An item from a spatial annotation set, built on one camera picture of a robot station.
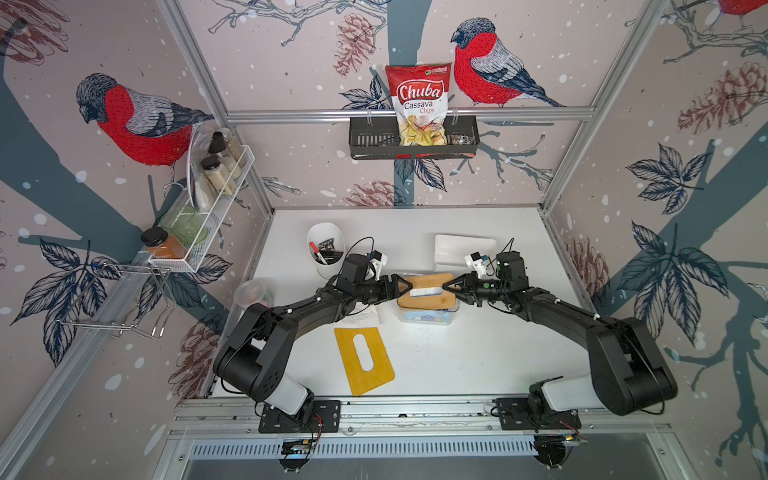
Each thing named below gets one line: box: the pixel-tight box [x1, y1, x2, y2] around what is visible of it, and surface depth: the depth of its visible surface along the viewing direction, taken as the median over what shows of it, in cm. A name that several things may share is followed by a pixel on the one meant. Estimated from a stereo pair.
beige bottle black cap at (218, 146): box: [208, 131, 242, 180], surface depth 83 cm
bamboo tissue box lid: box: [397, 273, 456, 308], surface depth 87 cm
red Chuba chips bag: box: [385, 63, 452, 146], surface depth 83 cm
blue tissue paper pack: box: [404, 310, 451, 322], surface depth 88 cm
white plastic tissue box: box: [434, 234, 497, 266], surface depth 106 cm
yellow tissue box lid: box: [334, 327, 396, 396], surface depth 84 cm
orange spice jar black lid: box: [141, 226, 188, 259], surface depth 63 cm
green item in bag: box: [161, 205, 208, 245], surface depth 70 cm
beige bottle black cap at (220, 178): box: [200, 156, 236, 196], surface depth 78 cm
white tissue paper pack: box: [334, 302, 379, 329], surface depth 83 cm
